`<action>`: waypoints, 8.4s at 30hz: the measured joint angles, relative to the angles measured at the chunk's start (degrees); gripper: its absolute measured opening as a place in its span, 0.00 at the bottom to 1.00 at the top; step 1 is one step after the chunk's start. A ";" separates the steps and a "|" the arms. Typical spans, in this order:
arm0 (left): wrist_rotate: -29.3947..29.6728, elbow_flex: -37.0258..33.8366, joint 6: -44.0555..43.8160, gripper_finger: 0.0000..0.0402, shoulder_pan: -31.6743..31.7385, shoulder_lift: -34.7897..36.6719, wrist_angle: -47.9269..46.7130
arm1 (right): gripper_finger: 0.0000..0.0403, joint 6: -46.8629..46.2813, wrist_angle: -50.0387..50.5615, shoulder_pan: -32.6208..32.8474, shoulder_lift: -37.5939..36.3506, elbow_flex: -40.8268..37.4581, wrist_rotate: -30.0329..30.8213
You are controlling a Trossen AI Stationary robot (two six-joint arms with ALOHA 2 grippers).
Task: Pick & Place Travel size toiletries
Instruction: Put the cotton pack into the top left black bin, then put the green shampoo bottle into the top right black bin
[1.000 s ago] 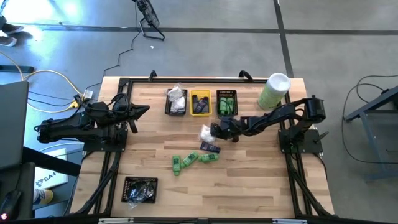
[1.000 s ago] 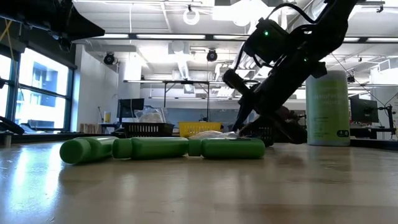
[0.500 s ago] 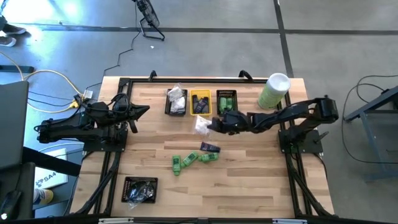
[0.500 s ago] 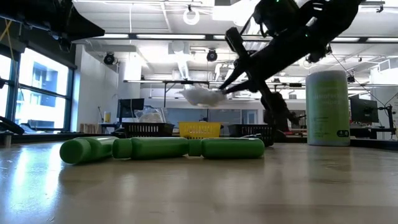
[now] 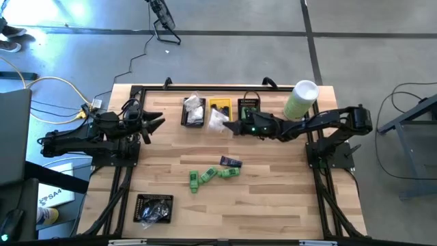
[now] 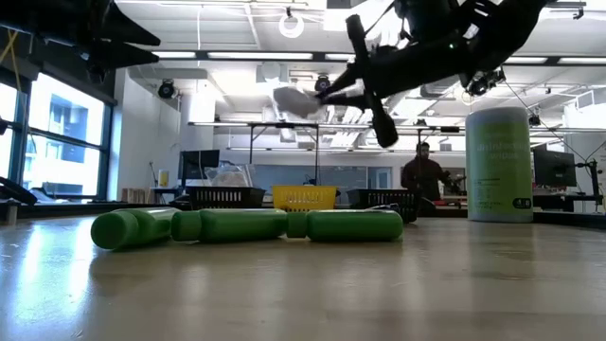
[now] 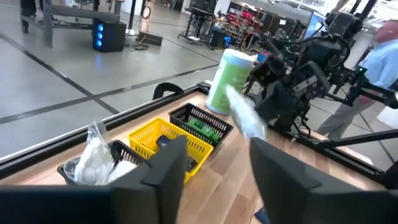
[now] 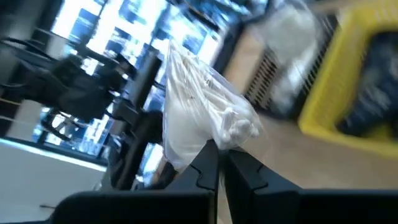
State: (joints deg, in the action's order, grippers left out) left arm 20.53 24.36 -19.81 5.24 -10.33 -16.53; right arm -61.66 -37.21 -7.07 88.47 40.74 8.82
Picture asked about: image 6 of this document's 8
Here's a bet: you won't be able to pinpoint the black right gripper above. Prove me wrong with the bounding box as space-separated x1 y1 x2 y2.
315 13 474 149

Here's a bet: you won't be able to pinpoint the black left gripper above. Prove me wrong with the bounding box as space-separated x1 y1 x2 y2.
27 0 161 82

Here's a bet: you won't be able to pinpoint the green travel bottle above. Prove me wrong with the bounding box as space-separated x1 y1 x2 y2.
90 206 181 251
286 209 405 242
169 208 289 244

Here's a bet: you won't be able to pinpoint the large window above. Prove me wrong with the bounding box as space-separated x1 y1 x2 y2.
0 70 115 203

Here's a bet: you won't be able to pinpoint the long white light strip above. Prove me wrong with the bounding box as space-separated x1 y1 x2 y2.
158 49 361 62

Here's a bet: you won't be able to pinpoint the person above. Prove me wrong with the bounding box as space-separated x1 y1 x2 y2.
401 141 451 203

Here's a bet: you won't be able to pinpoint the black slotted plastic basket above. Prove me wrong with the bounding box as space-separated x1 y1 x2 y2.
347 188 420 224
185 186 267 209

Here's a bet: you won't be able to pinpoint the yellow slotted plastic basket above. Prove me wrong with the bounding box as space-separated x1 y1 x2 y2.
272 185 339 212

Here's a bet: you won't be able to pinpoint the black computer monitor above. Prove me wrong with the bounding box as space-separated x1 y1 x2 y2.
178 149 222 181
533 149 578 188

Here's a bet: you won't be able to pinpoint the wooden blocks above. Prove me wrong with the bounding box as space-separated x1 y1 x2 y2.
120 187 152 204

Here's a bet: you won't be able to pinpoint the green disinfecting wipes canister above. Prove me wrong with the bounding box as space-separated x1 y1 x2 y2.
465 106 535 224

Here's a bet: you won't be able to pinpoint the black metal rig frame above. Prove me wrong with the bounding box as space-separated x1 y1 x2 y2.
187 120 460 187

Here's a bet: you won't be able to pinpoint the white ring lamp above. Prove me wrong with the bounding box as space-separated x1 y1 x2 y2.
277 11 306 40

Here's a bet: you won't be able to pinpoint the thin yellow cable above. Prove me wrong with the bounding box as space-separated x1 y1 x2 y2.
0 30 23 94

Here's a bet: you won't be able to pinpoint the black camera cluster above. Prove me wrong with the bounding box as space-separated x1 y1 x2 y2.
466 70 506 98

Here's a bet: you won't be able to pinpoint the black aluminium table frame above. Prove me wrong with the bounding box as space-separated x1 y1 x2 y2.
0 201 606 231

